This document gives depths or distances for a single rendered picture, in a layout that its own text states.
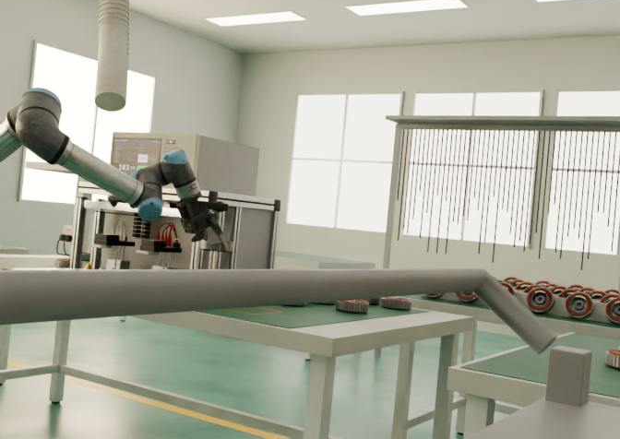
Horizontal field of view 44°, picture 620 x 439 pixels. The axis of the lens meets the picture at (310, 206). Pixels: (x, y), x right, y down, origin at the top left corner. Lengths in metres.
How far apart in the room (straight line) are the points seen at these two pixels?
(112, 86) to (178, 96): 5.78
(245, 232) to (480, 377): 1.41
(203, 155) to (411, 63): 6.86
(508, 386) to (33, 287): 1.47
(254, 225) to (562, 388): 2.32
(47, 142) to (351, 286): 1.81
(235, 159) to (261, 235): 0.31
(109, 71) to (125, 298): 3.86
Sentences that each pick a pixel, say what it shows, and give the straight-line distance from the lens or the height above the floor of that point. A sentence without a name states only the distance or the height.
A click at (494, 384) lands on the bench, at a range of 1.72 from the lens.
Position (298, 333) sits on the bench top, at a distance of 2.04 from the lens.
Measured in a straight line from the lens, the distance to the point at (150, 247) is 2.79.
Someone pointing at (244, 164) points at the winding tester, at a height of 1.24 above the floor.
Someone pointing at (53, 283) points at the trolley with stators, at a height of 1.01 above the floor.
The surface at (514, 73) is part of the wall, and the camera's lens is 9.01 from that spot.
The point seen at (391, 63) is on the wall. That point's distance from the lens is 9.65.
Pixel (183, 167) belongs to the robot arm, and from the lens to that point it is 2.44.
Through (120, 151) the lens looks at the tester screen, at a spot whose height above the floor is 1.24.
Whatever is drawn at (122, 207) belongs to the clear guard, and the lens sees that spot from 2.64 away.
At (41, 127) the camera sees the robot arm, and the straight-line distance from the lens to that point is 2.25.
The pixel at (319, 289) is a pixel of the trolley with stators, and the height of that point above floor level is 1.00.
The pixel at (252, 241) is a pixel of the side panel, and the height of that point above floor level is 0.95.
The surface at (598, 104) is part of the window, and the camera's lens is 8.69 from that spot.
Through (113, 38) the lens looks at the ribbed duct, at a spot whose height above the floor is 1.92.
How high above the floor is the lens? 1.04
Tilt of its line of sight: 1 degrees up
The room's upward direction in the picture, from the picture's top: 5 degrees clockwise
